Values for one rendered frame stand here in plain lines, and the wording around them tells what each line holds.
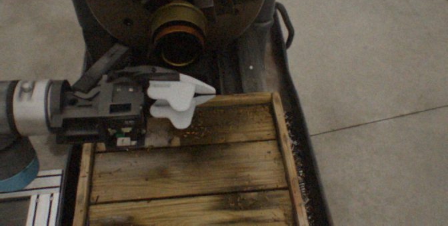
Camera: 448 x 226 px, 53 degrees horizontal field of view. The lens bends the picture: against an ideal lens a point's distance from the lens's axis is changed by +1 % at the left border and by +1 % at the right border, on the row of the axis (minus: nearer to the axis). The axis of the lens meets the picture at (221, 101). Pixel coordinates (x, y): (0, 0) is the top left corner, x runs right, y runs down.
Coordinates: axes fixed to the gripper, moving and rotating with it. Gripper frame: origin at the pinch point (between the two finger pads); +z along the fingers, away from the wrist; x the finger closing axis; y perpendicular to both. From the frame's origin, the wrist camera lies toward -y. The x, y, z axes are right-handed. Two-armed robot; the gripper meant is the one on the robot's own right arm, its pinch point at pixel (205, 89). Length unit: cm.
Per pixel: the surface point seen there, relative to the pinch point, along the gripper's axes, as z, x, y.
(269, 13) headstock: 17.1, -17.2, -39.3
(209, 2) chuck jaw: 1.5, 3.5, -15.6
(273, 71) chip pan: 25, -51, -55
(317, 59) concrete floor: 62, -102, -113
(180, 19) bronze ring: -3.2, 4.5, -10.1
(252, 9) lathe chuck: 9.9, -3.6, -22.8
